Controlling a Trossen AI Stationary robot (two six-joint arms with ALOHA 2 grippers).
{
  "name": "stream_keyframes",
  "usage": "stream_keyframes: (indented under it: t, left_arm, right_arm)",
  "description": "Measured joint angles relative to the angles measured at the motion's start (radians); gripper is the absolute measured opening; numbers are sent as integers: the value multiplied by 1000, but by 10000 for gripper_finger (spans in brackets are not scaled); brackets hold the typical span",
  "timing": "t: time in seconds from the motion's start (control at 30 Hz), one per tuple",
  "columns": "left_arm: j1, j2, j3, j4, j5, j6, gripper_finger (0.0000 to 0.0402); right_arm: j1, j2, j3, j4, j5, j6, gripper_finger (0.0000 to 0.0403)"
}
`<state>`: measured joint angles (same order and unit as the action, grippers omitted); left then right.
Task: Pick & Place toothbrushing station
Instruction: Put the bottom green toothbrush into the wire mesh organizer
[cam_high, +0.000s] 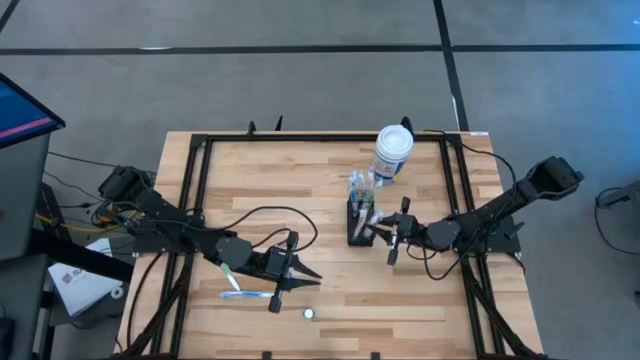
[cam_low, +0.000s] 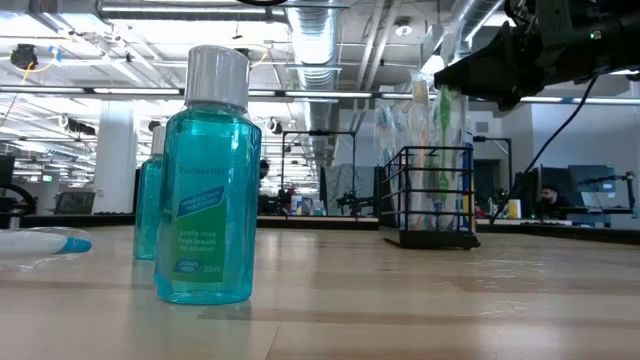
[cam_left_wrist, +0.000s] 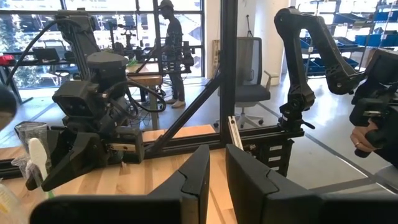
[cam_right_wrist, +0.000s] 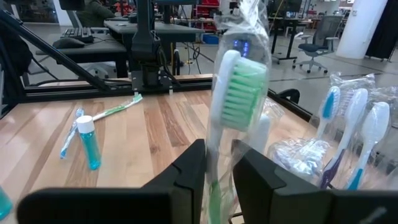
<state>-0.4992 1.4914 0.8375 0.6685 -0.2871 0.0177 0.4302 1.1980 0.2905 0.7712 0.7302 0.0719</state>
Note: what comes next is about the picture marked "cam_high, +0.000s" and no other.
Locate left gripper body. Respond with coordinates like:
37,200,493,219
248,229,302,315

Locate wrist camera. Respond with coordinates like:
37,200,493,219
263,247,287,277
396,214,417,240

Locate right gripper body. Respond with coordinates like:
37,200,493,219
386,196,427,267

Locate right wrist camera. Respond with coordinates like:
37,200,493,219
396,214,417,240

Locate blue screen monitor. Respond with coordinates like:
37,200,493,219
0,72,67,150

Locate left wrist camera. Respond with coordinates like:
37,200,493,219
263,247,287,277

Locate black table frame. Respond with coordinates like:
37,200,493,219
117,115,547,360

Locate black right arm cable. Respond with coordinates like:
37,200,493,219
423,128,519,211

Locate black desk beam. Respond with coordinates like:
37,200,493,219
28,227,135,284

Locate yellow cable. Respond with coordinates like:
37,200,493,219
33,212,137,235

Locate black looped floor cable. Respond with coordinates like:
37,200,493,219
592,187,640,257

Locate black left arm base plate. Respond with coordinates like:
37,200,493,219
131,213,197,255

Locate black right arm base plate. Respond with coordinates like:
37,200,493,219
458,213,522,255

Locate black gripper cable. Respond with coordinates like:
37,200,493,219
403,238,471,282
222,205,320,253

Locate black wire rack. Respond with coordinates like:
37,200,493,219
345,196,378,248

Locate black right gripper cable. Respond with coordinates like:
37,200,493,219
403,238,471,282

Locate grey floor stand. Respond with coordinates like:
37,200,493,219
594,179,640,210

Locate grey cabinet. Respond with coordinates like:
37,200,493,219
0,132,52,262

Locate white paper sheets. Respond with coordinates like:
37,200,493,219
47,237,126,318

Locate white wipes canister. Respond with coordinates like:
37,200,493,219
370,124,416,187

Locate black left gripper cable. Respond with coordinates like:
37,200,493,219
222,205,320,253

